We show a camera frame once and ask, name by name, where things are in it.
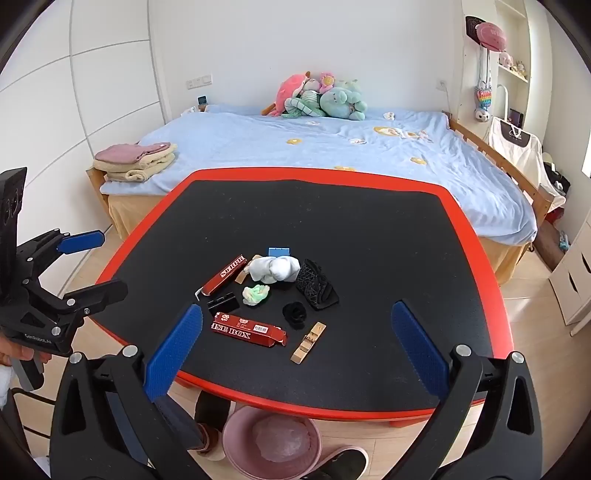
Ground pink ball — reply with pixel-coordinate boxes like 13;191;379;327
475;23;509;51

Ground teal plush toy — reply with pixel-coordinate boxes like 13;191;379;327
321;83;368;121

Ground green striped plush doll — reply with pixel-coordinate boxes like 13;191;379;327
281;80;324;120

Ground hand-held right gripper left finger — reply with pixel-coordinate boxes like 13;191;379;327
48;304;204;480

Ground white wall shelf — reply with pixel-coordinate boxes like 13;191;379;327
494;0;532;86

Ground light blue bedsheet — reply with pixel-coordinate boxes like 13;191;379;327
99;105;539;245

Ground white crumpled cloth wad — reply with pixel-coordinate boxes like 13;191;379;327
245;256;301;284

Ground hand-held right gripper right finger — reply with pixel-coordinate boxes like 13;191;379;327
390;300;544;480

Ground person's left hand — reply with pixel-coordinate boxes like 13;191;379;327
0;330;52;368

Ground folded beige towels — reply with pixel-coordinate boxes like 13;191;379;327
92;143;178;183

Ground black chair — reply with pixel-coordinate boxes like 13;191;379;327
0;388;56;462

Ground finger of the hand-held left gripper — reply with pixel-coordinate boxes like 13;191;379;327
25;279;129;325
17;228;106;283

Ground person's left leg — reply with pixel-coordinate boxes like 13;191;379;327
154;391;232;462

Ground pink plush toy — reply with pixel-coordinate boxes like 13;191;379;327
274;71;310;116

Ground folded pink towel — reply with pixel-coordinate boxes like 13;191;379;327
95;144;169;163

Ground black mesh cloth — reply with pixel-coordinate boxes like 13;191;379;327
295;259;340;311

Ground red printed cardboard box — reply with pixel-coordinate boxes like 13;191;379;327
211;311;288;348
194;254;249;301

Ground white tote bag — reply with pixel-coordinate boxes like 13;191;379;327
489;116;543;185

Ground black scrunchie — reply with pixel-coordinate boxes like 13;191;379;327
281;302;308;329

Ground clear plastic bin bag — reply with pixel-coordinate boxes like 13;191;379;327
252;415;311;462

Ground pink slipper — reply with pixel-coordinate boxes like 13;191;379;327
196;425;228;462
302;445;370;480

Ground red-edged black table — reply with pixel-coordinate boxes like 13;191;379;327
88;167;514;428

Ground pink plastic bin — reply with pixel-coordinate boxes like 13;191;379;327
222;404;321;480

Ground wooden bed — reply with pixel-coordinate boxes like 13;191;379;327
85;104;568;287

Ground person's left forearm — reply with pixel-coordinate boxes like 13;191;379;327
0;366;17;409

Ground green white fluffy scrunchie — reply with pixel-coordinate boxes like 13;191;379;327
242;284;271;308

